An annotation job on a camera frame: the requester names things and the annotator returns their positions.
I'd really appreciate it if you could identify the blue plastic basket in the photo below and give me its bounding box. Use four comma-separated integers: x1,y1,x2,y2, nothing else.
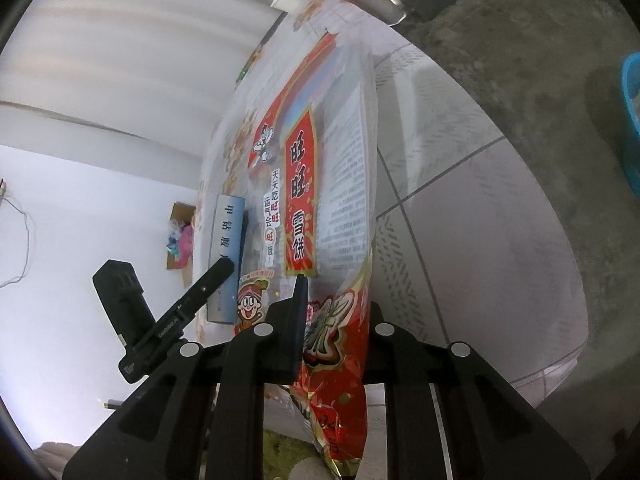
621,52,640,141

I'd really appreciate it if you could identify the red clear rice cracker bag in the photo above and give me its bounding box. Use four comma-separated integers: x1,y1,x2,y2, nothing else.
232,30,376,478

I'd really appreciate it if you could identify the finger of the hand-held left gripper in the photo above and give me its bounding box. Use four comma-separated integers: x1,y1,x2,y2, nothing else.
170,256,236,332

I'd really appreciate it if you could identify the white curtain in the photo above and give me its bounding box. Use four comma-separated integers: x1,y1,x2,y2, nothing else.
10,0,361,161

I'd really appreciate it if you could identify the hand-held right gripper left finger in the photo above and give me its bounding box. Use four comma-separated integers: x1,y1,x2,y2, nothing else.
62,274,311,480

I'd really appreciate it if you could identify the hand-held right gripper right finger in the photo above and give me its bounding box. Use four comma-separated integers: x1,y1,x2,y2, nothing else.
366,301,586,480

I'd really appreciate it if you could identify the green fluffy mat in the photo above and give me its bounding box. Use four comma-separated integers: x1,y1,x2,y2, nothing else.
262,427,321,480

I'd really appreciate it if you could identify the cardboard box with colourful scraps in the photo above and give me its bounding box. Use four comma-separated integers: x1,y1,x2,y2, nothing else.
165,202,197,272

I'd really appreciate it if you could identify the white cable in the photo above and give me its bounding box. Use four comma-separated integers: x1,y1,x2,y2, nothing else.
0,177,32,289

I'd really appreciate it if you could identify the white printed box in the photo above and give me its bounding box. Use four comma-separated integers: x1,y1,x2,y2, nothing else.
206,194,249,323

